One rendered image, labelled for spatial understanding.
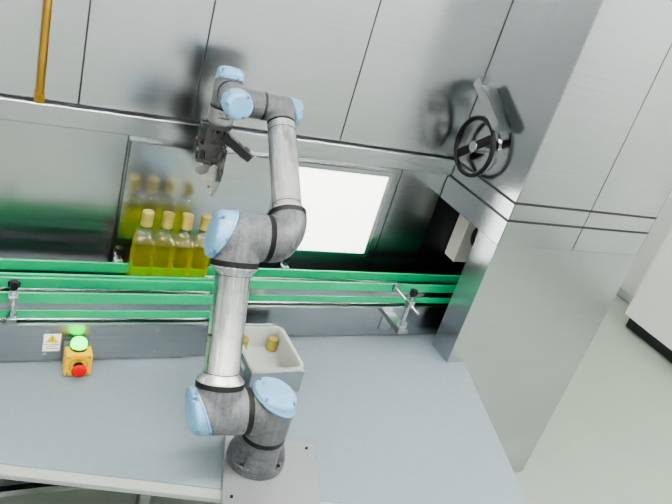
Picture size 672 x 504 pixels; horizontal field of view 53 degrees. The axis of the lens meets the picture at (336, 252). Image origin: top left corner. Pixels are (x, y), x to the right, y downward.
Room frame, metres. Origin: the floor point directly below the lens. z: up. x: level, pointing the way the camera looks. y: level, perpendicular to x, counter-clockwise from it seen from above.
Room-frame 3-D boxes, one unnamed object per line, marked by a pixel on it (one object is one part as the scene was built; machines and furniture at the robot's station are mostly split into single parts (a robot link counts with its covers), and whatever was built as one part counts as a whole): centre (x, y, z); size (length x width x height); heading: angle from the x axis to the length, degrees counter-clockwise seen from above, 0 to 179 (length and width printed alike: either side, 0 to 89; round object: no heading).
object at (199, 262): (1.82, 0.40, 0.99); 0.06 x 0.06 x 0.21; 31
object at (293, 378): (1.76, 0.13, 0.79); 0.27 x 0.17 x 0.08; 32
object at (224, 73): (1.81, 0.42, 1.55); 0.09 x 0.08 x 0.11; 27
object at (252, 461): (1.34, 0.04, 0.82); 0.15 x 0.15 x 0.10
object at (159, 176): (2.06, 0.28, 1.15); 0.90 x 0.03 x 0.34; 122
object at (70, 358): (1.48, 0.59, 0.79); 0.07 x 0.07 x 0.07; 32
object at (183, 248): (1.79, 0.45, 0.99); 0.06 x 0.06 x 0.21; 32
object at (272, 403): (1.34, 0.04, 0.93); 0.13 x 0.12 x 0.14; 117
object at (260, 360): (1.74, 0.11, 0.80); 0.22 x 0.17 x 0.09; 32
